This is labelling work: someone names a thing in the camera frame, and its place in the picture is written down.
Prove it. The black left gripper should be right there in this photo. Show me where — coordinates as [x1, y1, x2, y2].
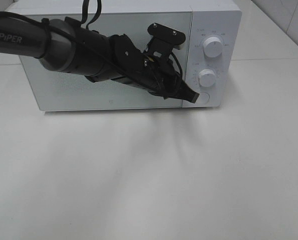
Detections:
[109, 34, 199, 103]

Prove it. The white microwave door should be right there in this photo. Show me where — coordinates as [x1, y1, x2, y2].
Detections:
[20, 12, 192, 112]

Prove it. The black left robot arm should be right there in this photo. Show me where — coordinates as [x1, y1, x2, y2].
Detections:
[0, 11, 199, 103]

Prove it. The white lower timer knob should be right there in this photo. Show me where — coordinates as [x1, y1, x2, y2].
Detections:
[198, 69, 216, 88]

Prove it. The white upper power knob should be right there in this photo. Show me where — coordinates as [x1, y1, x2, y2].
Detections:
[203, 36, 223, 58]

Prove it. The white microwave oven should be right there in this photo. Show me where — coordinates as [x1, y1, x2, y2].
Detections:
[5, 0, 242, 112]

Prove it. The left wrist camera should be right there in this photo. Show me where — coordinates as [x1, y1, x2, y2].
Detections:
[144, 23, 186, 59]

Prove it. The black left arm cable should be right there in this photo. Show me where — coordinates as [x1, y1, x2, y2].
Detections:
[0, 0, 184, 98]

